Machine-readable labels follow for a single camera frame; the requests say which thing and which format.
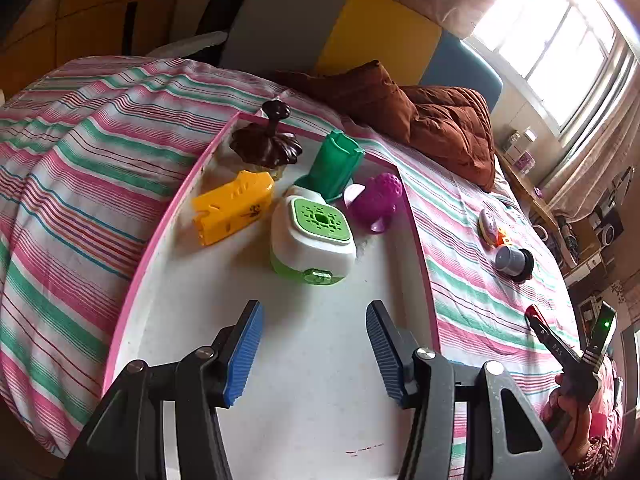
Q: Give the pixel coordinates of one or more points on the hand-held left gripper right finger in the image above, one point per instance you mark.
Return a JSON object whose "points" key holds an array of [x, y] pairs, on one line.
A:
{"points": [[386, 352]]}

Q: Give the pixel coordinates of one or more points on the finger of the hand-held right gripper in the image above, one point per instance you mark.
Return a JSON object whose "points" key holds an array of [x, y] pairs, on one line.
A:
{"points": [[555, 342]]}

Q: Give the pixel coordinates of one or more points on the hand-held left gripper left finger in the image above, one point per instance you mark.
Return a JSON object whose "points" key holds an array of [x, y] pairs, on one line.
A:
{"points": [[245, 350]]}

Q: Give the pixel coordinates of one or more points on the pink rimmed white tray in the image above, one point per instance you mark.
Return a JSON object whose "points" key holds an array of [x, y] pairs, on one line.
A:
{"points": [[310, 390]]}

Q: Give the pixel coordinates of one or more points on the green white plug-in device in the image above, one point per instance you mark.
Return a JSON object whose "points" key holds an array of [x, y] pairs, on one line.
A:
{"points": [[310, 252]]}

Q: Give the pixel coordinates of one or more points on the yellow orange plastic box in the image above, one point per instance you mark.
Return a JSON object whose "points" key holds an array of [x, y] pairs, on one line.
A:
{"points": [[230, 207]]}

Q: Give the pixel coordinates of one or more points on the green plastic cylinder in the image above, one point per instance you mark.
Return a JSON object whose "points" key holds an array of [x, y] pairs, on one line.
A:
{"points": [[335, 165]]}

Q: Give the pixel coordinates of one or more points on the dark brown hair clip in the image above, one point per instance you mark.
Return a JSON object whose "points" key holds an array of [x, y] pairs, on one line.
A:
{"points": [[265, 145]]}

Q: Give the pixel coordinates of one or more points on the person's right hand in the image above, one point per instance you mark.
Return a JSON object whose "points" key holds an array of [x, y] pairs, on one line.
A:
{"points": [[570, 422]]}

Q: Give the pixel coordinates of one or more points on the person's floral clothing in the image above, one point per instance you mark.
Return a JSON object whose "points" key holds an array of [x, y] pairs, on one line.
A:
{"points": [[607, 410]]}

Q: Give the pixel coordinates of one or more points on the grey cylinder with black cap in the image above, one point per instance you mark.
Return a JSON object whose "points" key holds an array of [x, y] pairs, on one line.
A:
{"points": [[510, 259]]}

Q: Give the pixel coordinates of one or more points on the orange plastic toy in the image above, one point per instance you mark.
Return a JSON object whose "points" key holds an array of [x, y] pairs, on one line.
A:
{"points": [[502, 237]]}

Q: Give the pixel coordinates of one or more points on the dark radio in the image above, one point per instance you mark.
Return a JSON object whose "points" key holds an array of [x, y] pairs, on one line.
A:
{"points": [[607, 220]]}

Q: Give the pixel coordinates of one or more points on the purple egg shaped toy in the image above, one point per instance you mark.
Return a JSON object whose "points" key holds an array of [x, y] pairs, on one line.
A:
{"points": [[487, 225]]}

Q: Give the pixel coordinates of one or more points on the wooden side table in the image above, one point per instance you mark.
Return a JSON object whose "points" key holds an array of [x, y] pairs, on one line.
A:
{"points": [[535, 195]]}

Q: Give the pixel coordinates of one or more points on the purple carton box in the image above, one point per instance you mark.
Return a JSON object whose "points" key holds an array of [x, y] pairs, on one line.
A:
{"points": [[524, 162]]}

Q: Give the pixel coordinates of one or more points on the long beige curtain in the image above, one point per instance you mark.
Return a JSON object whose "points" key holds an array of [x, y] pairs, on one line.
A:
{"points": [[595, 145]]}

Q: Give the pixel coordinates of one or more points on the brown pillows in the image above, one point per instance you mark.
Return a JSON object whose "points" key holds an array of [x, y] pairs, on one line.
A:
{"points": [[430, 120]]}

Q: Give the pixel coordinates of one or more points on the striped bed sheet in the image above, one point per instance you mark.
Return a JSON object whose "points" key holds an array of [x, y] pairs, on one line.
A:
{"points": [[75, 185]]}

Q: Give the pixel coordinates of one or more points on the window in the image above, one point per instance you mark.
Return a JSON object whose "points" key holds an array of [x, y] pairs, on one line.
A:
{"points": [[555, 35]]}

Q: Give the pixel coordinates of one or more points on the grey yellow blue headboard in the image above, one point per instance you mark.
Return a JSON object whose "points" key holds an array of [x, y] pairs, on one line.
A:
{"points": [[300, 25]]}

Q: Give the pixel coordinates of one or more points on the wooden wardrobe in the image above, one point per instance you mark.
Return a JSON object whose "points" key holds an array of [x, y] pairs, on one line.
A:
{"points": [[100, 5]]}

